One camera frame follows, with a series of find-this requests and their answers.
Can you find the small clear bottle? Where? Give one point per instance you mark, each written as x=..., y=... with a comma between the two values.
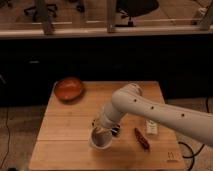
x=151, y=127

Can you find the right office chair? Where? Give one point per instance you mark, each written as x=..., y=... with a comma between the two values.
x=135, y=8

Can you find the black striped box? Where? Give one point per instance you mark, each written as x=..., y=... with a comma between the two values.
x=115, y=130

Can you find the left office chair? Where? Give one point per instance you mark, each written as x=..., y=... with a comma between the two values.
x=41, y=10

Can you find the office chair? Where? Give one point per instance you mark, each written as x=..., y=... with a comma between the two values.
x=41, y=10
x=135, y=8

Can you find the brown snack bar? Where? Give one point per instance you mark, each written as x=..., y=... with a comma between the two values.
x=140, y=138

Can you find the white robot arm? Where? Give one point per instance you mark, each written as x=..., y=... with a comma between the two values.
x=127, y=100

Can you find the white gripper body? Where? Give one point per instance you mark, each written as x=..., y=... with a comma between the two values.
x=97, y=127

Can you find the orange ceramic bowl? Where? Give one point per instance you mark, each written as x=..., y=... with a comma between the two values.
x=68, y=88

